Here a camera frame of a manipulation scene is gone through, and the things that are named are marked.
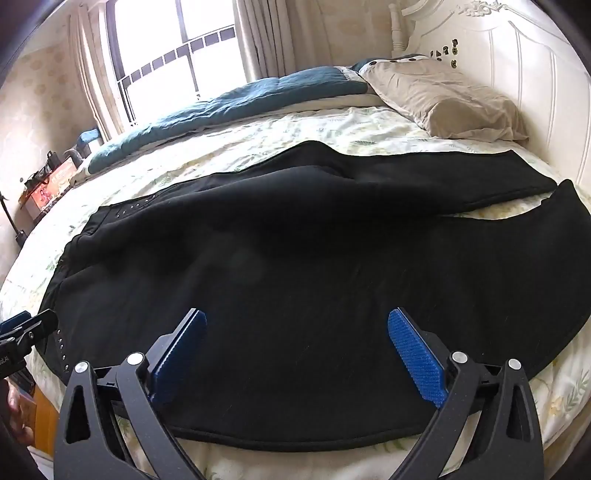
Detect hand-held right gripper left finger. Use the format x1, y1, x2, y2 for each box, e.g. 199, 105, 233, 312
54, 308, 208, 480

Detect red printed box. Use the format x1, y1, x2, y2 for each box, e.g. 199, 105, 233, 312
22, 154, 83, 217

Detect blue box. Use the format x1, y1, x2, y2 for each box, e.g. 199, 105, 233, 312
76, 130, 103, 153

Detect white dotted pillow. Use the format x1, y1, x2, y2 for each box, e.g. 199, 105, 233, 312
351, 53, 431, 75

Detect window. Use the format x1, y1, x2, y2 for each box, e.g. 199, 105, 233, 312
104, 0, 250, 129

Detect white carved headboard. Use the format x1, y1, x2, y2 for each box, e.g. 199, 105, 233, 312
387, 0, 591, 195

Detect black pants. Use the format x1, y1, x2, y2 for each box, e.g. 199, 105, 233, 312
36, 138, 591, 452

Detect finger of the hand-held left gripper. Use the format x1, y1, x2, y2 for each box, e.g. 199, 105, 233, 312
8, 309, 60, 345
0, 312, 32, 330

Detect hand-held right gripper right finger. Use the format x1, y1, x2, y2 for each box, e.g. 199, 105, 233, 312
387, 308, 543, 480

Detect teal quilt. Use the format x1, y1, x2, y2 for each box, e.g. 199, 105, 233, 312
85, 66, 370, 174

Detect person's left hand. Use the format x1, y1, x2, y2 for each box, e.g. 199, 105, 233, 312
4, 382, 37, 445

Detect beige pillow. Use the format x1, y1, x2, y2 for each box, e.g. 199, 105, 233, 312
359, 58, 531, 143

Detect floral bed sheet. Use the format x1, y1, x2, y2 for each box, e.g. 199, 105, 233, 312
0, 105, 591, 480

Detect beige curtain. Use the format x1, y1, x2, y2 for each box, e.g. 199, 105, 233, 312
231, 0, 335, 85
69, 7, 131, 141

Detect black stand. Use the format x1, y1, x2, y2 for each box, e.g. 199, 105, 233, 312
0, 191, 29, 248

